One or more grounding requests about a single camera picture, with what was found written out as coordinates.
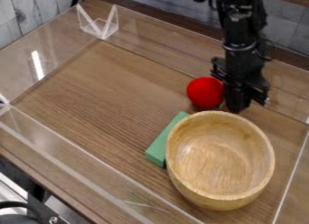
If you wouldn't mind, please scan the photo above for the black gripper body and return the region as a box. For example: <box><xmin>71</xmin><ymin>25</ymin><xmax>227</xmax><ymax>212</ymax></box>
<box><xmin>211</xmin><ymin>42</ymin><xmax>270</xmax><ymax>92</ymax></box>

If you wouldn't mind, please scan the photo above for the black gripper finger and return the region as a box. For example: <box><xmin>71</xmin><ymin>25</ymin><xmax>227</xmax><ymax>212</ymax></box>
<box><xmin>223</xmin><ymin>79</ymin><xmax>251</xmax><ymax>114</ymax></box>
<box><xmin>253</xmin><ymin>86</ymin><xmax>269</xmax><ymax>106</ymax></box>

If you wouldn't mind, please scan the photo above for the red plush strawberry fruit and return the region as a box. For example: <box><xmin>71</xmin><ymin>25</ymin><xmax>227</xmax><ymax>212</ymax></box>
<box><xmin>186</xmin><ymin>77</ymin><xmax>223</xmax><ymax>109</ymax></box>

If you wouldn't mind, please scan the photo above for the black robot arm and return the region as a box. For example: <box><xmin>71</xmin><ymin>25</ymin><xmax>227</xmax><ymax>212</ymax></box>
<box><xmin>193</xmin><ymin>0</ymin><xmax>271</xmax><ymax>113</ymax></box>

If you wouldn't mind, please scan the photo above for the wooden bowl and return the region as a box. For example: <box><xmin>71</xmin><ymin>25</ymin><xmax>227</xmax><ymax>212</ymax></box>
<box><xmin>166</xmin><ymin>111</ymin><xmax>276</xmax><ymax>210</ymax></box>

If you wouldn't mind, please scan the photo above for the green rectangular block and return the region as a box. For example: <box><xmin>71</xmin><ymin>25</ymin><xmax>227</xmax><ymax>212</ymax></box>
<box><xmin>144</xmin><ymin>111</ymin><xmax>189</xmax><ymax>168</ymax></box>

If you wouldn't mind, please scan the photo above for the black clamp under table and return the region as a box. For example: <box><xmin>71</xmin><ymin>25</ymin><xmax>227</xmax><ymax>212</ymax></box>
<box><xmin>27</xmin><ymin>193</ymin><xmax>63</xmax><ymax>224</ymax></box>

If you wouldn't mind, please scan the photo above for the clear acrylic enclosure wall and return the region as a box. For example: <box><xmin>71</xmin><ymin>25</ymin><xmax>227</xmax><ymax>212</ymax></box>
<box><xmin>0</xmin><ymin>9</ymin><xmax>309</xmax><ymax>224</ymax></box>

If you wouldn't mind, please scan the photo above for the black cable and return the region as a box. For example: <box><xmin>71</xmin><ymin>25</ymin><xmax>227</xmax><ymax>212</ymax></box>
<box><xmin>0</xmin><ymin>200</ymin><xmax>41</xmax><ymax>224</ymax></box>

